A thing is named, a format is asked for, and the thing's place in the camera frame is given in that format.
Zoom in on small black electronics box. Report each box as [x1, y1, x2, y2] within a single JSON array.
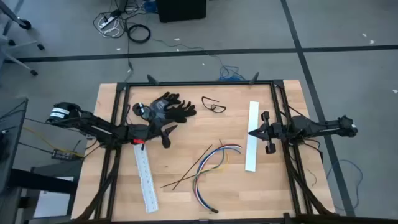
[[50, 148, 85, 162]]

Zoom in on multicolour wire harness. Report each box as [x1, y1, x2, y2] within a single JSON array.
[[192, 139, 243, 214]]

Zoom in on grey office chair base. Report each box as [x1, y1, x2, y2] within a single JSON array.
[[0, 30, 47, 77]]

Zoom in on white power strip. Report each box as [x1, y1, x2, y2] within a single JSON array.
[[98, 15, 118, 30]]

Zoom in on black aluminium table frame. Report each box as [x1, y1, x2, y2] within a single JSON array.
[[73, 72, 338, 224]]

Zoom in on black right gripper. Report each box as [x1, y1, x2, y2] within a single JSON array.
[[248, 111, 285, 155]]

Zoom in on black zip tie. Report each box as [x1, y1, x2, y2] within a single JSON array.
[[172, 144, 214, 190], [160, 167, 224, 189]]

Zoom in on black grey work glove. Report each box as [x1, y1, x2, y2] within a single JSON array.
[[164, 100, 198, 124]]

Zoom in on coiled black cable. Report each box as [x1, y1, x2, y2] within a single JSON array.
[[127, 24, 152, 44]]

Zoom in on white flat panel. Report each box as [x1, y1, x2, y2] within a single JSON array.
[[32, 176, 75, 218]]

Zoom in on dark grey side table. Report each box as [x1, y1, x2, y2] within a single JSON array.
[[0, 97, 29, 194]]

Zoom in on yellow cable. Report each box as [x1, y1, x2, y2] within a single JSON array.
[[21, 125, 85, 159]]

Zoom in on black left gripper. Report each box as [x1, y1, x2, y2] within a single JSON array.
[[127, 123, 178, 149]]

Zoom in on white slotted cable duct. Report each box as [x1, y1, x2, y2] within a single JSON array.
[[132, 143, 160, 214]]

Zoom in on black clear safety glasses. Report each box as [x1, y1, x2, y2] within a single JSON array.
[[201, 95, 227, 114]]

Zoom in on white flat duct cover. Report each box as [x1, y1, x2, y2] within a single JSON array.
[[244, 100, 260, 173]]

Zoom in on large black box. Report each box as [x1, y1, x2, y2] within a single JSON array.
[[155, 0, 208, 24]]

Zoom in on black support beam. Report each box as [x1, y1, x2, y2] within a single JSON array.
[[7, 169, 78, 195]]

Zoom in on dark office chair base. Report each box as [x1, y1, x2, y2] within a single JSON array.
[[0, 0, 32, 30]]

